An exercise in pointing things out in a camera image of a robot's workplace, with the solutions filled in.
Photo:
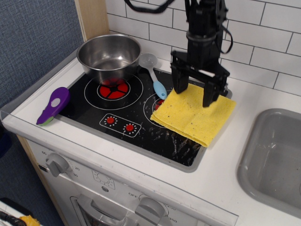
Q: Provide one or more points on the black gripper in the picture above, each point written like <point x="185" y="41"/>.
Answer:
<point x="199" y="56"/>

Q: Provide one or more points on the yellow towel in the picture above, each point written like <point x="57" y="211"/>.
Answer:
<point x="184" y="114"/>

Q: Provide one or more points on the blue handled ladle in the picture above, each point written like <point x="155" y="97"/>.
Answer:
<point x="149" y="61"/>

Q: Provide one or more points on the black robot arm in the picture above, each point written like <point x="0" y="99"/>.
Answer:
<point x="205" y="18"/>

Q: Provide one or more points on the black toy stovetop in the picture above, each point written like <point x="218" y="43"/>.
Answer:
<point x="122" y="114"/>

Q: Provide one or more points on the stainless steel pot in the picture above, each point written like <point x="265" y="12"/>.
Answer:
<point x="110" y="59"/>

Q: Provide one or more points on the grey sink basin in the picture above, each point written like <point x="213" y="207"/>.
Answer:
<point x="270" y="168"/>

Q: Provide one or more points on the wooden side panel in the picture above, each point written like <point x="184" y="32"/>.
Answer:
<point x="93" y="20"/>

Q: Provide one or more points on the grey right oven knob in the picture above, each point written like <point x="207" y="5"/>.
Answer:
<point x="150" y="210"/>

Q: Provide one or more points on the grey oven knob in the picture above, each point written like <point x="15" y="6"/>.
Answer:
<point x="56" y="164"/>
<point x="150" y="210"/>

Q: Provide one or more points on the purple toy eggplant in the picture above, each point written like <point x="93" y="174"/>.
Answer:
<point x="58" y="101"/>

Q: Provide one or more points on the grey left oven knob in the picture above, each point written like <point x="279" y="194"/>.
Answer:
<point x="56" y="164"/>

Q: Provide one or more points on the yellow object bottom left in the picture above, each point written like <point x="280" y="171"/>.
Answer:
<point x="30" y="221"/>

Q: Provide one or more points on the grey oven door handle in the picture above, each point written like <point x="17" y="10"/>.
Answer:
<point x="103" y="213"/>

